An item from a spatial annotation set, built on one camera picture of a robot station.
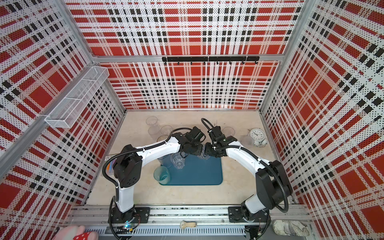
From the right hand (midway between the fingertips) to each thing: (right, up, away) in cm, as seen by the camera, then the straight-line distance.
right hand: (209, 151), depth 86 cm
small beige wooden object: (-13, -31, -17) cm, 38 cm away
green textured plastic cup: (-27, -13, -2) cm, 30 cm away
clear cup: (-4, 0, -7) cm, 8 cm away
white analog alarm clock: (+35, +8, +15) cm, 39 cm away
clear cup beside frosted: (-29, +12, +18) cm, 37 cm away
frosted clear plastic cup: (-39, +11, +21) cm, 46 cm away
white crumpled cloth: (+36, -32, -19) cm, 51 cm away
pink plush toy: (-61, -32, -21) cm, 72 cm away
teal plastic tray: (-7, -12, +2) cm, 14 cm away
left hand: (-5, 0, +3) cm, 6 cm away
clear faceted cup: (-19, -7, +6) cm, 22 cm away
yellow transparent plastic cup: (-29, +8, +6) cm, 31 cm away
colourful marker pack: (-60, -11, +2) cm, 61 cm away
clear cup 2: (-43, +19, +28) cm, 55 cm away
